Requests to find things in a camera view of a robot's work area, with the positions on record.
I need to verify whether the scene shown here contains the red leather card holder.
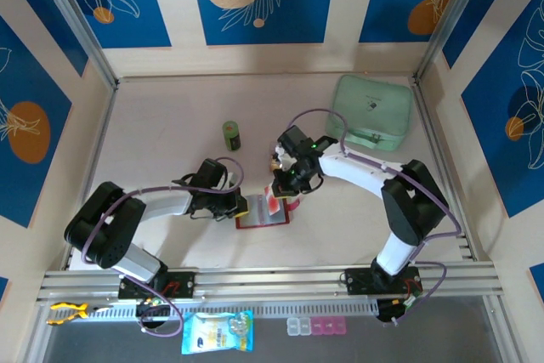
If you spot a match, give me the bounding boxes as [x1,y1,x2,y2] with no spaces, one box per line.
[235,193,302,231]

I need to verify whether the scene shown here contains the white card with pink circles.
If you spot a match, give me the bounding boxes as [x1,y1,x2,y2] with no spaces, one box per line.
[263,186,285,216]

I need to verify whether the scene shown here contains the green cylindrical bottle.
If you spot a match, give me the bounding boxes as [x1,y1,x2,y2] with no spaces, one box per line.
[221,120,242,154]

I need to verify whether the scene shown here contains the mint green zip pouch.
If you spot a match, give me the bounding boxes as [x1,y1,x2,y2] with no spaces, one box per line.
[325,74,414,152]

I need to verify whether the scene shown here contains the blue plastic snack bag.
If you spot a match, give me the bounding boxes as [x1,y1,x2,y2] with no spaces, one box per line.
[181,309,256,355]

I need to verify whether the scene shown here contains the white and pink pill organizer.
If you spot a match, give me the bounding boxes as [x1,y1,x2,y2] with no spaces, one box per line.
[286,316,348,336]

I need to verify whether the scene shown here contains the grey metal sheet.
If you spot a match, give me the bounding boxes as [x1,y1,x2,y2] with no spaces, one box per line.
[42,297,502,363]

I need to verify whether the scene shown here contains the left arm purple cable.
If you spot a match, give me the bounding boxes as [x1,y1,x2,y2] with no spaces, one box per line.
[80,156,246,337]

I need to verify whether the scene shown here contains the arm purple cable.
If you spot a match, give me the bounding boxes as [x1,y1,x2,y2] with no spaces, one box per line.
[80,156,246,337]
[288,108,462,326]

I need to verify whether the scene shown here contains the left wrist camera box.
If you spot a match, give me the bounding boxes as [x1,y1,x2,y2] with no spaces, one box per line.
[197,158,237,190]

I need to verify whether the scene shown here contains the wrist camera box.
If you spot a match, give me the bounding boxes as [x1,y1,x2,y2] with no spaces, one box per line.
[197,158,237,190]
[275,124,315,171]

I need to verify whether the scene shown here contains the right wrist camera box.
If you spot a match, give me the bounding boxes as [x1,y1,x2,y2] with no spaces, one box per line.
[275,124,315,171]

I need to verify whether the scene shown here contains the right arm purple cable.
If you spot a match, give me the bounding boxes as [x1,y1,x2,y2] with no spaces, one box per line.
[288,108,462,326]

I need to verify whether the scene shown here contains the aluminium mounting rail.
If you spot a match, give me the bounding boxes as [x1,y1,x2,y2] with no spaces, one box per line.
[36,263,505,307]

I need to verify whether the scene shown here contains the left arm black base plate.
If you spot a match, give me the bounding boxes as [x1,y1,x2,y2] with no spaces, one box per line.
[117,269,196,300]

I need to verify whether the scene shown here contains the slotted grey cable duct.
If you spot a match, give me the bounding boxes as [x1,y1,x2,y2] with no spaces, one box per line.
[46,298,379,322]

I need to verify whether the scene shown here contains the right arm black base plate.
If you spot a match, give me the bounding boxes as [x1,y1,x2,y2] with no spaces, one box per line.
[344,267,424,296]

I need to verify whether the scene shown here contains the aluminium table edge rail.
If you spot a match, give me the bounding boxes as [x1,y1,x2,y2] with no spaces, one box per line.
[61,82,120,270]
[411,80,478,262]

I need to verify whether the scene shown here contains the yellow handled pliers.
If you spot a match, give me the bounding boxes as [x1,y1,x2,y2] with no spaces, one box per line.
[45,301,114,326]

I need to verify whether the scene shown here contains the aluminium frame post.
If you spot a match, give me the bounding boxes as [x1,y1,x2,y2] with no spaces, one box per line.
[412,0,499,86]
[29,0,120,90]

